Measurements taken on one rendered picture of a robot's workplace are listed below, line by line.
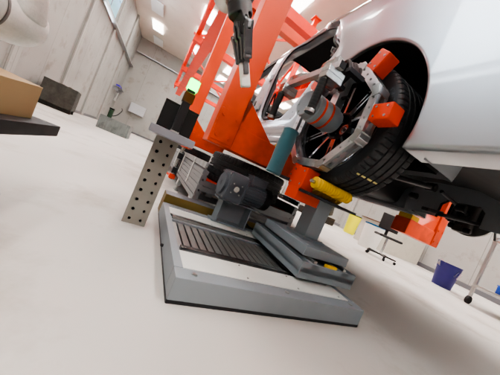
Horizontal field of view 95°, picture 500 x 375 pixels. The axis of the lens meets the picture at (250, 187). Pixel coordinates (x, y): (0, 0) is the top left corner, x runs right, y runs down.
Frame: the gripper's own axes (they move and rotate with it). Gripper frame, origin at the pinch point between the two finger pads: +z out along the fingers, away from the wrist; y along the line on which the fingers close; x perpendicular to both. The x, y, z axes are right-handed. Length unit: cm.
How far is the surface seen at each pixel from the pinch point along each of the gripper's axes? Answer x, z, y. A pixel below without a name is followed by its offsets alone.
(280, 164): 32, 34, -33
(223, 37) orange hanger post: 89, -120, -252
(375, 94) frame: 57, 6, 3
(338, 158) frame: 50, 31, -9
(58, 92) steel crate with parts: -227, -155, -786
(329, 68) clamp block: 39.2, -5.2, -3.9
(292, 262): 21, 76, -9
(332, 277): 39, 86, -3
